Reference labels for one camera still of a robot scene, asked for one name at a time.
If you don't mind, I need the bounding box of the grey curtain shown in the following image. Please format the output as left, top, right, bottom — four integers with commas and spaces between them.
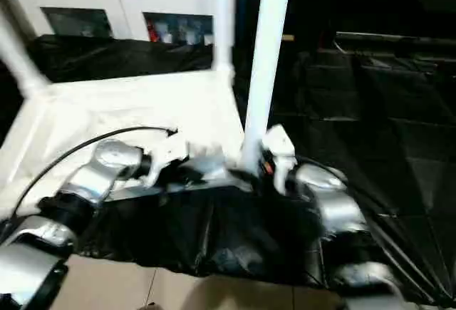
0, 0, 36, 46

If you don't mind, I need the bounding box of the black left wrist camera cable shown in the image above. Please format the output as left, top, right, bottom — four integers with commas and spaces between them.
9, 126, 179, 219

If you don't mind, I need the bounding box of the white plastic table leg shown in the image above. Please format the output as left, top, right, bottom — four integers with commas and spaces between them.
239, 0, 296, 176
0, 14, 51, 99
212, 0, 237, 76

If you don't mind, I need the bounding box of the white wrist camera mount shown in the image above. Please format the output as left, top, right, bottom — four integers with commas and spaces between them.
145, 134, 192, 187
261, 123, 299, 196

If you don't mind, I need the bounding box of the black mat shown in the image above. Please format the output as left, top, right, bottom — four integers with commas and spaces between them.
0, 32, 456, 306

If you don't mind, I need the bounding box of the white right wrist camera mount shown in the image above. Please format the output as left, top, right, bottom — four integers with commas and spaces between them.
261, 123, 299, 196

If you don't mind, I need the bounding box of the black metal bar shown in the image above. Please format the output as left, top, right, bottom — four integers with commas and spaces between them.
336, 31, 456, 46

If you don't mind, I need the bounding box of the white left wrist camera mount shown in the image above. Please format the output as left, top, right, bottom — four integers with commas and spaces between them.
145, 134, 192, 187

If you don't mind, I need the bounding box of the white plastic table top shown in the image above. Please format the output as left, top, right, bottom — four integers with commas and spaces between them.
0, 68, 258, 220

